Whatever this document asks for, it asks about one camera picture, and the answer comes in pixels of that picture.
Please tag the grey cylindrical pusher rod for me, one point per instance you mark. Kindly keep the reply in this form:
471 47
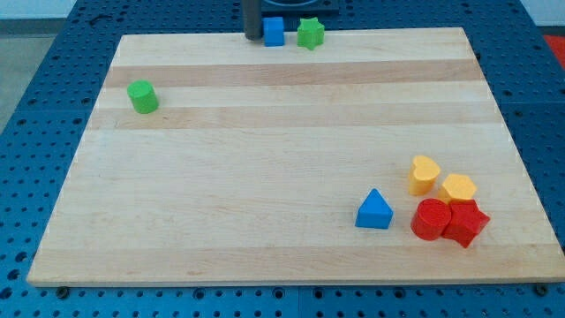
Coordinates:
252 19

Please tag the green cylinder block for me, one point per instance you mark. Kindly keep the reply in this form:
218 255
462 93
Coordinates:
143 97

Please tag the blue cube block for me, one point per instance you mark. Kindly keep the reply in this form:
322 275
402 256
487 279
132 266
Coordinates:
273 30

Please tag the green star block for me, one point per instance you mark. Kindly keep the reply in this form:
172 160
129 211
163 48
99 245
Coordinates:
310 33

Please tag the wooden board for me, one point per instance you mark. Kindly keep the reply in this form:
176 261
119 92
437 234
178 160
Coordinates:
253 167

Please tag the blue triangle block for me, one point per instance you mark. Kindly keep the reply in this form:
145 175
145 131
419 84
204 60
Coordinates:
374 212

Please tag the yellow heart block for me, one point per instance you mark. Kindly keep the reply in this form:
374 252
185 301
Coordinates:
423 174

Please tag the yellow hexagon block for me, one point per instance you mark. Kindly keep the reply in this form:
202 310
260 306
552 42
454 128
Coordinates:
456 187

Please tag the red cylinder block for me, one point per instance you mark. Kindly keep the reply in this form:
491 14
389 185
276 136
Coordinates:
431 218

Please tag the red star block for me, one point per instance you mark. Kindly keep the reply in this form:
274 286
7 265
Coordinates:
467 221

